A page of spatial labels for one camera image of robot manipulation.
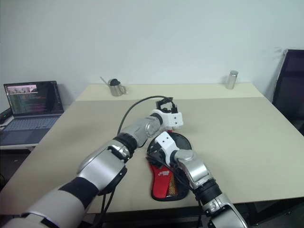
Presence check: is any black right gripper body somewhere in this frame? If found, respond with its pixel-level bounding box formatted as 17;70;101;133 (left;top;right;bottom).
147;141;167;167

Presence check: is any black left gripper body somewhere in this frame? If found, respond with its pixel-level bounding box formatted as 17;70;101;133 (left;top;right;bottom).
155;97;178;114

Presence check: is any red and black pouch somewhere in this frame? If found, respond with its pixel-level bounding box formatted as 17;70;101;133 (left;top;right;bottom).
145;127;193;202

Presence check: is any stainless steel pitcher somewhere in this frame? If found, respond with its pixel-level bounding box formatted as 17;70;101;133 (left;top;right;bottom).
107;78;127;97

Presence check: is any stainless steel cylinder cup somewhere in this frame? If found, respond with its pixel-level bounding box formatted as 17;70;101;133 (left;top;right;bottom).
225;70;238;90

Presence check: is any black monitor screen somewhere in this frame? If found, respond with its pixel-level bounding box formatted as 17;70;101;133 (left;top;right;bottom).
271;49;304;138

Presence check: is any open laptop, lit screen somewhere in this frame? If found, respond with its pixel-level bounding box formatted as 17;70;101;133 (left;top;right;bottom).
0;80;65;146

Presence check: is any small black device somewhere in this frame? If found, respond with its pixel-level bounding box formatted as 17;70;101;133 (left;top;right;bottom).
0;108;12;125

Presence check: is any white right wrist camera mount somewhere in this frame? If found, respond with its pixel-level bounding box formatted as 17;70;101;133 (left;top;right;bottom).
152;132;178;166

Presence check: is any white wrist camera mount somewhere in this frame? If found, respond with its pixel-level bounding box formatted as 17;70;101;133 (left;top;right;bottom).
152;109;184;127
152;132;178;166

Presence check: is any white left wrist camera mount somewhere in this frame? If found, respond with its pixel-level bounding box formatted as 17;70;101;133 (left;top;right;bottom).
152;109;184;127

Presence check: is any black left arm wrist cable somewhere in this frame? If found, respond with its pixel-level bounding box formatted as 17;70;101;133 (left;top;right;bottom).
117;95;174;134

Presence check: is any black arm wrist cable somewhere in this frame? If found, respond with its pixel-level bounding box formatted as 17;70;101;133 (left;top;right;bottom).
145;155;205;228
117;95;174;134

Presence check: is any black right arm wrist cable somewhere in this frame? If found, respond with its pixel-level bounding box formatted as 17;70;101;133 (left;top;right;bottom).
145;155;205;228

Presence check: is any black left upper arm cable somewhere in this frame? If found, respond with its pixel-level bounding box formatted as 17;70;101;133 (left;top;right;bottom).
96;166;128;228

